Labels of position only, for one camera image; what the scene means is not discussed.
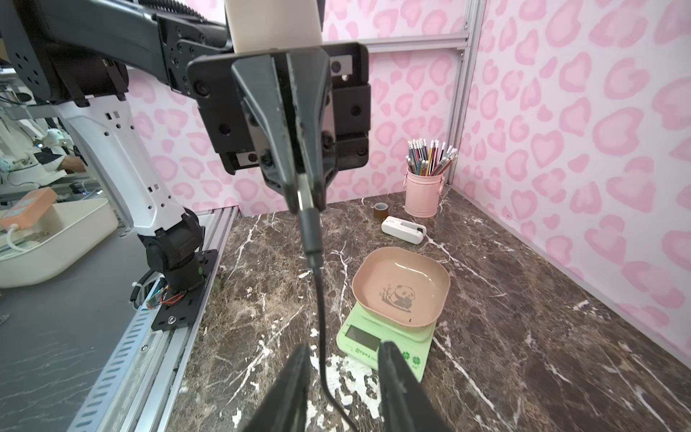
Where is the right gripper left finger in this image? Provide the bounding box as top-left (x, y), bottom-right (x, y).
top-left (244, 345), bottom-right (311, 432)

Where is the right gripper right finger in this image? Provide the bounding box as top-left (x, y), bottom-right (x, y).
top-left (378, 341), bottom-right (451, 432)

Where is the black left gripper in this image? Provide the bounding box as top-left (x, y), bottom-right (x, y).
top-left (187, 42), bottom-right (372, 213)

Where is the green electronic kitchen scale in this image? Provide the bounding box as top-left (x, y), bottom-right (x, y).
top-left (337, 302), bottom-right (435, 382)

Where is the black charging cable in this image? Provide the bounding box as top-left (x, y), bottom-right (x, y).
top-left (296, 174), bottom-right (360, 432)

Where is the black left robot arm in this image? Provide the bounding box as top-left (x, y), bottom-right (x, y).
top-left (1, 1), bottom-right (371, 299)

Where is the small brown tape roll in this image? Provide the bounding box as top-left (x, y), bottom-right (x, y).
top-left (372, 203), bottom-right (389, 222)

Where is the bundle of coloured pencils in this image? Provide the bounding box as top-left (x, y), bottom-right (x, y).
top-left (406, 139), bottom-right (458, 176)

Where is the white rectangular device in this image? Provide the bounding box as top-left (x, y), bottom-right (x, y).
top-left (381, 216), bottom-right (426, 245)

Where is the pink pencil cup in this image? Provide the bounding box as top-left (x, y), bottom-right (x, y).
top-left (404, 172), bottom-right (446, 218)

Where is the orange device outside cell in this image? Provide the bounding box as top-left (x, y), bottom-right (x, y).
top-left (1, 187), bottom-right (58, 230)

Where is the white bin outside cell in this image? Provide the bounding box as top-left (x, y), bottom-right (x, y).
top-left (1, 198), bottom-right (118, 289)

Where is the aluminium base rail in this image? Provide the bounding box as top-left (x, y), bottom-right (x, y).
top-left (68, 207), bottom-right (239, 431)

